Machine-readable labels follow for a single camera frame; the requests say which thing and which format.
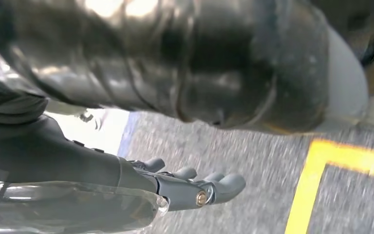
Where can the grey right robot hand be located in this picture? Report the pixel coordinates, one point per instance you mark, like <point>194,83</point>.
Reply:
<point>61,161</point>

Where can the yellow floor tape outline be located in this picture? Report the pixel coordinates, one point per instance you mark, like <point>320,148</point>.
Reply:
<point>303,193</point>

